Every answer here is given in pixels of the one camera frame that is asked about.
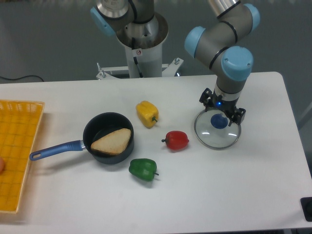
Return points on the dark pot blue handle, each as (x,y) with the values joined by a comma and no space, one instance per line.
(96,128)

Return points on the green bell pepper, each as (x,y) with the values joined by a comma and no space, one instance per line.
(143,168)

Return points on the yellow bell pepper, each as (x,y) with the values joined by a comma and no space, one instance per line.
(147,113)

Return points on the yellow woven basket tray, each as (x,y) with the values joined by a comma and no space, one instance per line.
(19,124)

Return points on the red bell pepper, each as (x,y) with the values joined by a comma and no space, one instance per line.
(176,140)

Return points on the black device table corner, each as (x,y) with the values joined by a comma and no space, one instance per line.
(306,203)

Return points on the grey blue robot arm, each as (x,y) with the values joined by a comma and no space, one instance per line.
(216,48)

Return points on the glass pot lid blue knob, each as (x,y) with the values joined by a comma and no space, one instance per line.
(214,130)

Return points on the orange object in basket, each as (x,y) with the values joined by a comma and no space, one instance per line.
(2,164)

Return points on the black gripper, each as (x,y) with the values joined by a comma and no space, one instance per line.
(225,103)

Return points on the toast bread slice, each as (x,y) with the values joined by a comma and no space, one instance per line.
(113,143)

